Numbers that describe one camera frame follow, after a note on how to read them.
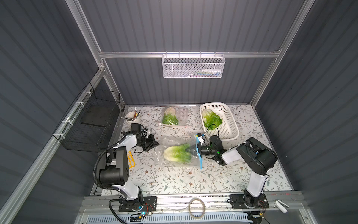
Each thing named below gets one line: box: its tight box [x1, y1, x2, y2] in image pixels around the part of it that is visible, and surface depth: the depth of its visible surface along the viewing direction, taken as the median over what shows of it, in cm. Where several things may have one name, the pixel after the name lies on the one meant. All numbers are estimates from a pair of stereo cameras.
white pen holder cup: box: [124, 111, 142, 125], surface depth 103 cm
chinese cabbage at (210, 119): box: [201, 109, 223, 131], surface depth 104 cm
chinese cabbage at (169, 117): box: [161, 106, 180, 126], surface depth 104 cm
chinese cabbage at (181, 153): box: [163, 143, 193, 164], surface depth 85 cm
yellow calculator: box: [127, 150, 136, 169], surface depth 90 cm
